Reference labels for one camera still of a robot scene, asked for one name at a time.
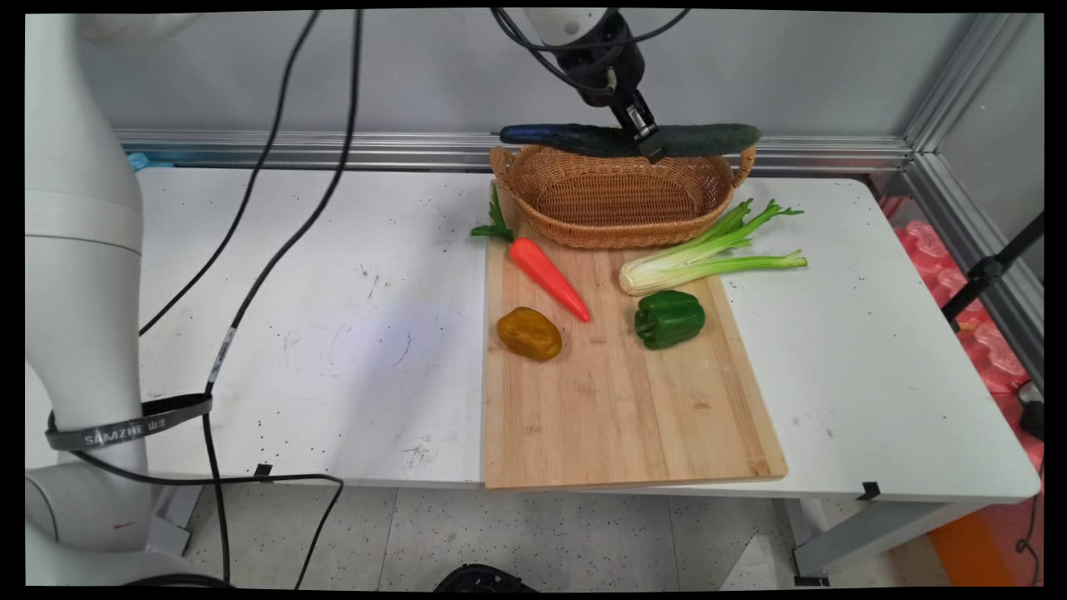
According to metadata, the green toy celery stalk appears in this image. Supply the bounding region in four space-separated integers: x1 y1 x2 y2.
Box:
619 198 809 298

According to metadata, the woven wicker basket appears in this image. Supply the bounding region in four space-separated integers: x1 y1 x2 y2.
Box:
489 143 757 251

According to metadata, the black looping cable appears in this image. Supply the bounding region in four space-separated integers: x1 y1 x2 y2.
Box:
138 8 323 338

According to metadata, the thin black cable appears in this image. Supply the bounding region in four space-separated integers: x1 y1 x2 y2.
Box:
71 450 346 590

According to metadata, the grey metal table leg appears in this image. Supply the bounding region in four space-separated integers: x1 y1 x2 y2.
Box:
784 498 997 587
148 481 203 557

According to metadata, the black round object on floor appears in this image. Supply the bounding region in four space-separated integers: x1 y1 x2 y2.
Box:
433 563 539 593

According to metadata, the orange floor panel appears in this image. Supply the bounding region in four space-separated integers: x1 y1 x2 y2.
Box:
928 492 1044 587

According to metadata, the slanted aluminium frame rail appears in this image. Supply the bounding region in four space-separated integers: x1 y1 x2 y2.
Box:
904 152 1044 393

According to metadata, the yellow toy bell pepper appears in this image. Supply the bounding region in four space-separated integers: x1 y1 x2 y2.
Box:
497 306 564 363

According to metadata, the black tripod stand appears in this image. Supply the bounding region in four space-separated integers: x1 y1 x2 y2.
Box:
942 212 1044 334

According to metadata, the small black device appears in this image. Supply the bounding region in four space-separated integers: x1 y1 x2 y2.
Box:
1017 382 1044 443

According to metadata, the aluminium corner post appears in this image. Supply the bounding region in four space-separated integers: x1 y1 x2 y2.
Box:
903 12 1005 155

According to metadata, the pink bubble wrap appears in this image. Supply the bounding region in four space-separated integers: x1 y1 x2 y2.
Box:
879 196 1044 472

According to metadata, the black camera cable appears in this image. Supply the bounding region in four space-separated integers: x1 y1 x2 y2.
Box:
490 8 619 94

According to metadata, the dark green cucumber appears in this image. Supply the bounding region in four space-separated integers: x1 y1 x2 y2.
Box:
498 122 762 160

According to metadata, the black strap with white lettering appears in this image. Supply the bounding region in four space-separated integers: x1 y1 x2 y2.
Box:
45 393 214 453

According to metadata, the wooden cutting board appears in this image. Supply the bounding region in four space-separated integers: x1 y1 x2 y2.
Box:
482 179 789 491

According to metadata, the orange toy carrot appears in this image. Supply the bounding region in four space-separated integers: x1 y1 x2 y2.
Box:
470 185 593 324

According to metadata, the green toy bell pepper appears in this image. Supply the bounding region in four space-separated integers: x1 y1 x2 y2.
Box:
634 290 708 350

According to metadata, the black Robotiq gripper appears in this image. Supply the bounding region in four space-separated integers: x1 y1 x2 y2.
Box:
550 10 669 165

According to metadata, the horizontal aluminium frame rail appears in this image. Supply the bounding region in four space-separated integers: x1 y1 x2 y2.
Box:
113 127 914 178

